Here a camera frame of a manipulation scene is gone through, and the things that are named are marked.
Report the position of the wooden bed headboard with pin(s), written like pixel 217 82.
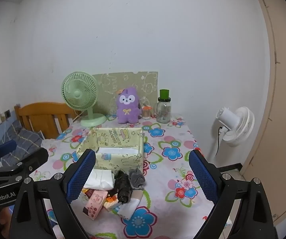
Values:
pixel 40 109

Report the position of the yellow printed storage box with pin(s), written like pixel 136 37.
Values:
pixel 118 135

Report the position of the brown orange snack packet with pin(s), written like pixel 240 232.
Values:
pixel 89 193

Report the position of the grey sock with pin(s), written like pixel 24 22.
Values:
pixel 136 178

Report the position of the grey plaid pillow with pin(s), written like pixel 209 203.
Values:
pixel 25 139

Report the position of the small orange lid container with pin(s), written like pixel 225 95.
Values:
pixel 147 113

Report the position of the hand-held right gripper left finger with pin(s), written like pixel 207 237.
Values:
pixel 83 173

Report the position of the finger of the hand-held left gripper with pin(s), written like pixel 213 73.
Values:
pixel 5 148
pixel 33 159

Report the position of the purple plush toy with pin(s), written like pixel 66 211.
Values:
pixel 128 112

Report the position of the white standing fan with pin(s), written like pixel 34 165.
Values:
pixel 240 127

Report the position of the glass jar with green lid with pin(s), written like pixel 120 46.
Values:
pixel 163 112

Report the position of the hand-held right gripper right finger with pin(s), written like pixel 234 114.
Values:
pixel 202 176

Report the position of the white paper packet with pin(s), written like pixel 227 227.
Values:
pixel 118 150

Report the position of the wall socket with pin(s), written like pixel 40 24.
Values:
pixel 7 114

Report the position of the pink wet wipes pack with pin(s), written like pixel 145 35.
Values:
pixel 95 204

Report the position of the green desk fan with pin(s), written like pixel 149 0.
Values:
pixel 79 93

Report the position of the floral tablecloth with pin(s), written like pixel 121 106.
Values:
pixel 172 179

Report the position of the yellow snack packet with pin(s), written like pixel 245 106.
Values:
pixel 109 203

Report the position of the beige door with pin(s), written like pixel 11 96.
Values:
pixel 282 104

